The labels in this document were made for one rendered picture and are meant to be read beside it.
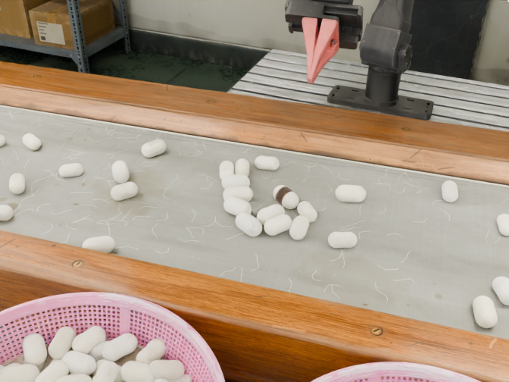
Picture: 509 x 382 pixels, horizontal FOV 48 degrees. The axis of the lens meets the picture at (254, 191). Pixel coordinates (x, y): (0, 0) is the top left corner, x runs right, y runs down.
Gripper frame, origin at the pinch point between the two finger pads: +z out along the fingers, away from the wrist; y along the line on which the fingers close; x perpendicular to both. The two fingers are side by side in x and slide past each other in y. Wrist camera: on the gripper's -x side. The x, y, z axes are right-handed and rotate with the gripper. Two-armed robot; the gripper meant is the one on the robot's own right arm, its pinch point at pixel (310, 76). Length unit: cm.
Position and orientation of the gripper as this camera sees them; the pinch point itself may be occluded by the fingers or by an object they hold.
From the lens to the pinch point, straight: 76.6
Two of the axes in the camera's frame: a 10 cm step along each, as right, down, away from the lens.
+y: 9.6, 1.8, -2.2
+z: -2.4, 9.4, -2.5
